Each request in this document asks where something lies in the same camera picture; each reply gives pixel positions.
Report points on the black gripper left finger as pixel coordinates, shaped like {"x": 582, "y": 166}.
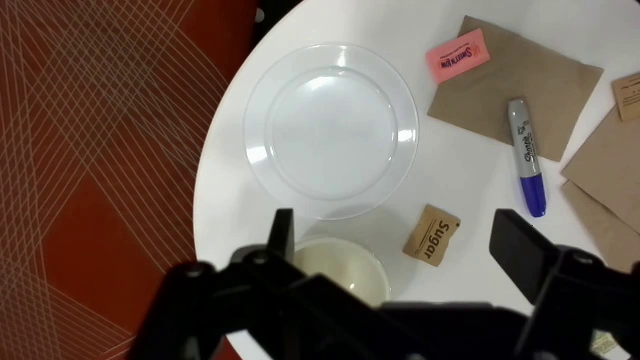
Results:
{"x": 253, "y": 306}

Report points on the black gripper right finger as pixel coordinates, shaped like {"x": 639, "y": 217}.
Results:
{"x": 560, "y": 287}

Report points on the cream ceramic bowl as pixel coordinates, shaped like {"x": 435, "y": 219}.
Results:
{"x": 343, "y": 270}

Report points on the blue capped grey marker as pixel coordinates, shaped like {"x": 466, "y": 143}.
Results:
{"x": 528, "y": 160}

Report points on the brown sugar packet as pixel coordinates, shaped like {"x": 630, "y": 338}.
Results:
{"x": 432, "y": 235}

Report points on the small plain brown packet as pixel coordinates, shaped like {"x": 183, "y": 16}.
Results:
{"x": 628, "y": 97}

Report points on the pink sweetener packet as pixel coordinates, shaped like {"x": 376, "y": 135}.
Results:
{"x": 456, "y": 55}

